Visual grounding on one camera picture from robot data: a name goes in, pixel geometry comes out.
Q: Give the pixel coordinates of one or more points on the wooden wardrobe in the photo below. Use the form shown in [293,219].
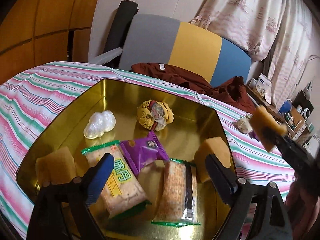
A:
[35,32]

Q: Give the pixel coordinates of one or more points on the black rolled mat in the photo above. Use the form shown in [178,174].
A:
[120,25]

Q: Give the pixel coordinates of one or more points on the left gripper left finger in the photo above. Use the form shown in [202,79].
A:
[47,219]

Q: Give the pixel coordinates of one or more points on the grey yellow blue headboard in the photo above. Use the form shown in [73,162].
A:
[160,39]

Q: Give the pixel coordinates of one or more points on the yellow sponge block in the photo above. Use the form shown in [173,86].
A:
[265,127]
[215,146]
[56,168]

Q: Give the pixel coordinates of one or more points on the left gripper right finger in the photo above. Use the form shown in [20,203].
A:
[270,220]

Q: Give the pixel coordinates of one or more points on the wooden side shelf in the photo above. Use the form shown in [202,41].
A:
[296,128]

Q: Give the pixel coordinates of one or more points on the pink patterned curtain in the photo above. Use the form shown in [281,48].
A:
[277,32]

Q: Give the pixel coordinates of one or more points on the dark red garment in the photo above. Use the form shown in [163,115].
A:
[232,92]

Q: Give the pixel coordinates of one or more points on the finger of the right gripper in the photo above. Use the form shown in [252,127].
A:
[296,156]

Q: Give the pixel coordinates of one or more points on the green cracker packet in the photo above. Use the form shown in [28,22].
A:
[122,194]

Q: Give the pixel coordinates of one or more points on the purple snack packet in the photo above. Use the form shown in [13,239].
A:
[141,152]

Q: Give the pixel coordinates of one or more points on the grey bed rail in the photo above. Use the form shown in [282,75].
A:
[106,57]

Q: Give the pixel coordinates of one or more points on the person right forearm sleeve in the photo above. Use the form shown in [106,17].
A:
[303,210]

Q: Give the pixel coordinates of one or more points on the white blue medicine box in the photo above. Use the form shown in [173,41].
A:
[263,85]

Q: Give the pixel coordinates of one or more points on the gold metal tin tray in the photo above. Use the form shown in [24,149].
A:
[193,124]

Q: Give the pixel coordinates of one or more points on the striped pink green tablecloth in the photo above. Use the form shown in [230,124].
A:
[33,98]

